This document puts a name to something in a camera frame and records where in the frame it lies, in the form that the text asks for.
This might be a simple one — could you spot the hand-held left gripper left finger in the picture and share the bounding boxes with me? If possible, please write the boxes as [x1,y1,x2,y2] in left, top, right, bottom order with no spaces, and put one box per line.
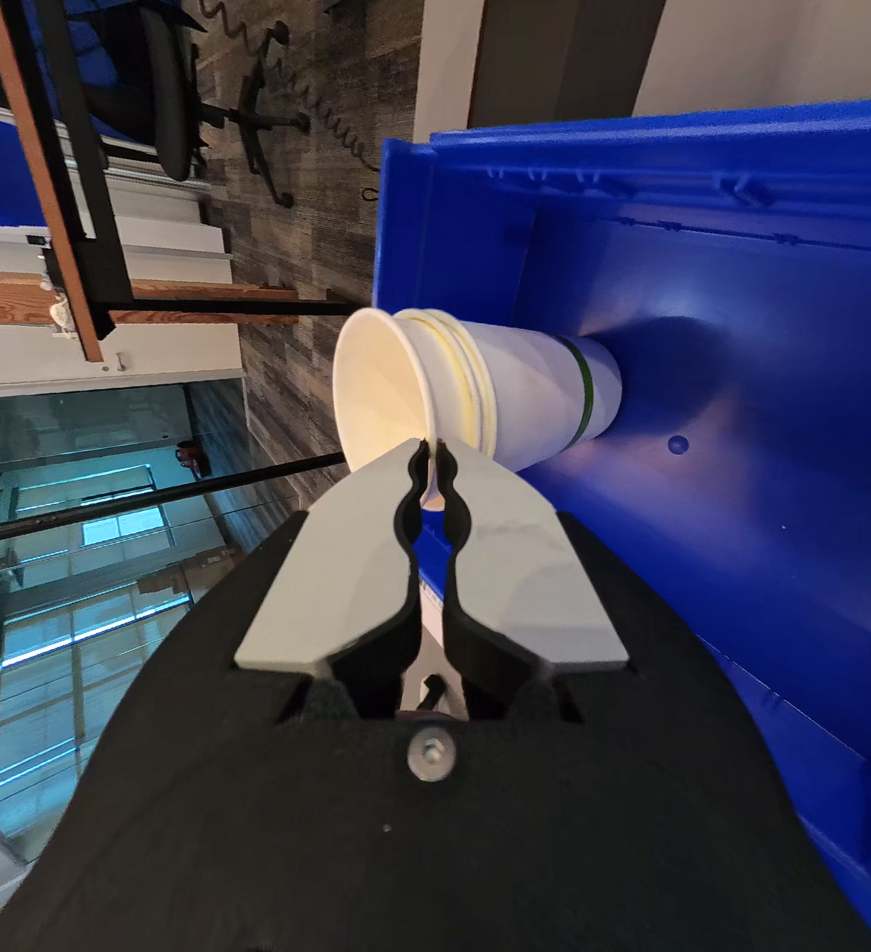
[233,437,425,718]

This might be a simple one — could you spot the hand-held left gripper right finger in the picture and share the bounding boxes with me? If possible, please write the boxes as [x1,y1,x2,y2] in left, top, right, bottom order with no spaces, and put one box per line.
[435,440,631,721]

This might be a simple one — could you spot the stack of white paper cups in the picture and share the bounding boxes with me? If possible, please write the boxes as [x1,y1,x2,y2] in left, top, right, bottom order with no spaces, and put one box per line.
[394,308,624,473]

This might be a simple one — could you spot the green-banded white paper cup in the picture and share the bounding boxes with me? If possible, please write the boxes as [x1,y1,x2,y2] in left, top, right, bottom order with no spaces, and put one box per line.
[331,307,451,514]

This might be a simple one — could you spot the thin black pole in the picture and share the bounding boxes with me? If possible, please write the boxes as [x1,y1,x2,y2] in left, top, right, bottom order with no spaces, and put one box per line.
[0,452,348,553]

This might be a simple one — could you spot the white cabinet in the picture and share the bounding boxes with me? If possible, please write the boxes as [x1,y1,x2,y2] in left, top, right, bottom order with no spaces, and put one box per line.
[0,178,248,400]

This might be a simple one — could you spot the black swivel office chair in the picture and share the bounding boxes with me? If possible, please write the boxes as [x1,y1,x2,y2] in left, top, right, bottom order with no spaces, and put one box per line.
[82,0,311,211]

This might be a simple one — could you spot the dark brown door panel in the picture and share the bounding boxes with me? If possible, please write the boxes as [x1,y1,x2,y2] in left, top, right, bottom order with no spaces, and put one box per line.
[468,0,667,137]

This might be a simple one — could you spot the black coiled cable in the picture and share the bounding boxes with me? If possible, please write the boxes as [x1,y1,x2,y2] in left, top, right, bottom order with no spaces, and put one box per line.
[197,0,382,203]

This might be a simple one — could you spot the wooden table with black frame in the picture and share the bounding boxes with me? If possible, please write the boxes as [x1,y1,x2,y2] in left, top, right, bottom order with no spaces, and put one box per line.
[0,0,363,365]

